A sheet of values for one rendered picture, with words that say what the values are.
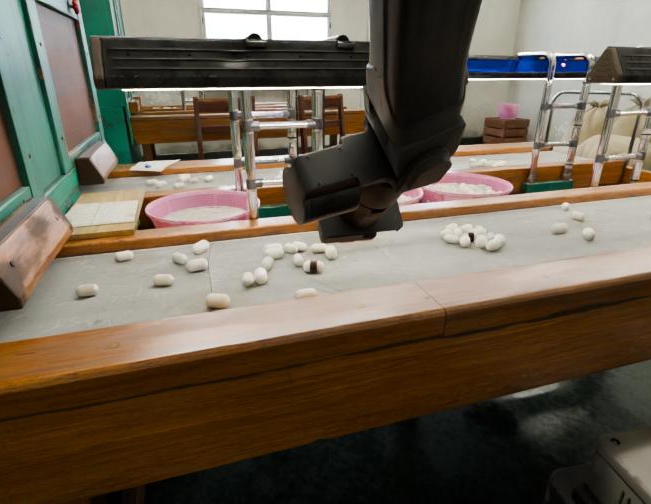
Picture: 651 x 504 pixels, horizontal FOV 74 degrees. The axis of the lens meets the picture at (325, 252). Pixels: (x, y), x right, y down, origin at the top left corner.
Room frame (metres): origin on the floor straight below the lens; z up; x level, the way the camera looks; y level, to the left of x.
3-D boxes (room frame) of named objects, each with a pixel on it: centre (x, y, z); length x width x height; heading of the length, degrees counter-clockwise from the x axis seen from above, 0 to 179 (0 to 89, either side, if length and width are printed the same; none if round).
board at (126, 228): (0.94, 0.50, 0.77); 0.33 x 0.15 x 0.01; 17
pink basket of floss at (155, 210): (1.01, 0.29, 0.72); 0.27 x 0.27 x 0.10
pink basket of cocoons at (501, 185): (1.22, -0.40, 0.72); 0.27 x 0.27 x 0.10
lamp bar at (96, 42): (0.79, 0.05, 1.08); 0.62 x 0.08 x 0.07; 107
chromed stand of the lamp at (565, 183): (1.54, -0.74, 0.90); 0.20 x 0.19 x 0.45; 107
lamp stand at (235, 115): (1.25, 0.18, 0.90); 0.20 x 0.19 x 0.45; 107
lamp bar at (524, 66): (1.62, -0.71, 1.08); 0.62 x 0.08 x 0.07; 107
